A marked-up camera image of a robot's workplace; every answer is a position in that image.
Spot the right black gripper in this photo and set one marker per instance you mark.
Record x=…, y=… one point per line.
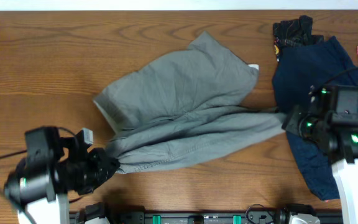
x=292, y=123

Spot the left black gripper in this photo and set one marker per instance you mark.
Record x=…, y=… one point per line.
x=101, y=168

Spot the grey shorts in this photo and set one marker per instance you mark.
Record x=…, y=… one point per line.
x=183, y=109

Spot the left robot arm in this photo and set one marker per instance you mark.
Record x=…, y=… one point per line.
x=54, y=166

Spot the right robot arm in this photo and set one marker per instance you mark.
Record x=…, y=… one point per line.
x=331, y=122

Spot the black patterned garment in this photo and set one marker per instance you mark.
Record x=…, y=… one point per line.
x=294, y=33

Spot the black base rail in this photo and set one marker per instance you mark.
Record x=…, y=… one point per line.
x=292, y=213

